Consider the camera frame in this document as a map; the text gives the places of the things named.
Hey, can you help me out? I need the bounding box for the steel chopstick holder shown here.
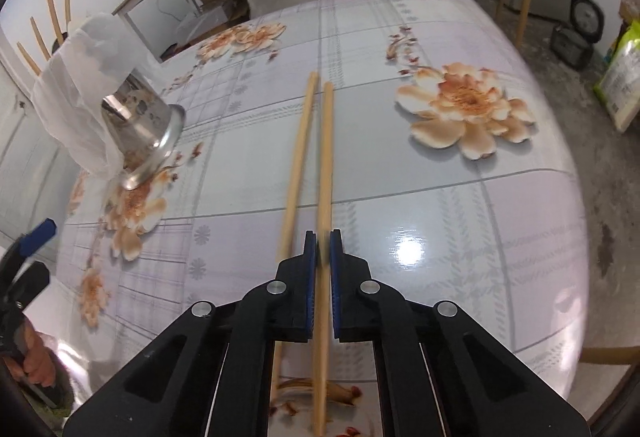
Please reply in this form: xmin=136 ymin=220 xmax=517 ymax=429
xmin=100 ymin=72 xmax=187 ymax=192

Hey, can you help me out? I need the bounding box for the plastic-topped cardboard carton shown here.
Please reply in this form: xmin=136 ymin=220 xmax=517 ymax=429
xmin=177 ymin=3 xmax=251 ymax=45

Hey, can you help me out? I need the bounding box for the black rice cooker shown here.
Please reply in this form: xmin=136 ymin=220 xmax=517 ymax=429
xmin=550 ymin=0 xmax=607 ymax=72

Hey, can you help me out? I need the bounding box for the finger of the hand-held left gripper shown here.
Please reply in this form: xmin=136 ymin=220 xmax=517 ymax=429
xmin=2 ymin=218 xmax=56 ymax=278
xmin=12 ymin=262 xmax=51 ymax=309

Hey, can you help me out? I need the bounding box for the yellow-green rice bag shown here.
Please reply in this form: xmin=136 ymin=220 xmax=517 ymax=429
xmin=592 ymin=19 xmax=640 ymax=134

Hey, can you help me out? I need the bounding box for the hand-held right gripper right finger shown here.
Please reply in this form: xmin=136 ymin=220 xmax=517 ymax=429
xmin=329 ymin=229 xmax=587 ymax=437

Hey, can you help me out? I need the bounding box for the white plastic bag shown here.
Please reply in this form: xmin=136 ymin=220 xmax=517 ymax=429
xmin=31 ymin=13 xmax=161 ymax=180

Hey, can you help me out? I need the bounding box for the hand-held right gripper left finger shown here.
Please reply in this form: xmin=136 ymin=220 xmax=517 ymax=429
xmin=63 ymin=230 xmax=319 ymax=437

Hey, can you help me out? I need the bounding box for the person's left hand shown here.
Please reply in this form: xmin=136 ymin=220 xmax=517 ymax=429
xmin=20 ymin=319 xmax=57 ymax=388

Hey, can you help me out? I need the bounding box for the wooden furniture piece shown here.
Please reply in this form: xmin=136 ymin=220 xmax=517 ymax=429
xmin=580 ymin=346 xmax=637 ymax=366

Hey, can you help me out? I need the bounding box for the floral tablecloth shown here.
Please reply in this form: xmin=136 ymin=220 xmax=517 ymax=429
xmin=52 ymin=0 xmax=591 ymax=437

